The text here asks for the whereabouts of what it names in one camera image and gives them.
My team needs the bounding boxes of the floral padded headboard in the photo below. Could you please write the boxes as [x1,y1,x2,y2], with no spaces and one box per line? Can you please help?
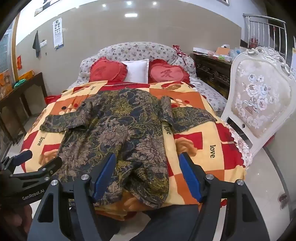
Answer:
[75,42,197,85]

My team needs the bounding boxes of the orange red love blanket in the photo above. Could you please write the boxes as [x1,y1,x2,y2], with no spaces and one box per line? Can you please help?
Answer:
[21,81,252,221]

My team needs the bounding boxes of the grey hanging cloth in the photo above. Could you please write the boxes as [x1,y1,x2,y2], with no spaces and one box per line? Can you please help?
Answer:
[32,31,41,58]

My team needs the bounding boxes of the red heart pillow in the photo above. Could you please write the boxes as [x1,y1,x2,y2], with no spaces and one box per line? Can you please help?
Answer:
[148,59,190,84]
[89,57,128,83]

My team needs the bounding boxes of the right red heart pillow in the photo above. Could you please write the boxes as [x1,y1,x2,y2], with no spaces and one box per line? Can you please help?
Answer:
[148,59,190,84]

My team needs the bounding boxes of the eye chart wall poster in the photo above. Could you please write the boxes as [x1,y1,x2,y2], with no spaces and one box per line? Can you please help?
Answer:
[53,18,64,49]

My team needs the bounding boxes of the dark floral patterned shirt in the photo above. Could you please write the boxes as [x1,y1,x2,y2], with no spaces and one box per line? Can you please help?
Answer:
[40,88,215,208]

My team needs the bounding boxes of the left red heart pillow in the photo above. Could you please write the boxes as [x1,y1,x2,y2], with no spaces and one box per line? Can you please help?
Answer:
[89,57,128,83]

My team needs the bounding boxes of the orange bag on table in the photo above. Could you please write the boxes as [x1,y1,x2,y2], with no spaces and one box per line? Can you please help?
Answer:
[18,70,35,81]

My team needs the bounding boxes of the white ornate floral chair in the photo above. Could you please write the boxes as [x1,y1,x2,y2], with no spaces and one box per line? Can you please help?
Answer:
[221,47,295,156]

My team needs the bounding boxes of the person's dark trousers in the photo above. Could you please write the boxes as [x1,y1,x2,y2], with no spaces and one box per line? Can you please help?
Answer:
[132,205,199,241]

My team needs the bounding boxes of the dark carved wooden cabinet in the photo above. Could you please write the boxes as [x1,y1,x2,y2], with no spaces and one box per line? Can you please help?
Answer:
[190,53,231,99]

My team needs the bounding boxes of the white square pillow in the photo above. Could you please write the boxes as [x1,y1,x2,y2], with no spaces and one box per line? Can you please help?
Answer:
[122,59,149,84]

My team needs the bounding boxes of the dark wooden side table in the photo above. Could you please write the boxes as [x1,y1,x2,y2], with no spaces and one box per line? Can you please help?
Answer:
[1,72,48,148]

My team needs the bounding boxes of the person's left hand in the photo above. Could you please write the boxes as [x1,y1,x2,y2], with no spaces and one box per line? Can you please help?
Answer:
[1,205,33,240]

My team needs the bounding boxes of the steel stair railing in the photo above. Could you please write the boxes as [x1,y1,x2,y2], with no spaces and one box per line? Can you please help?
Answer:
[243,14,287,59]

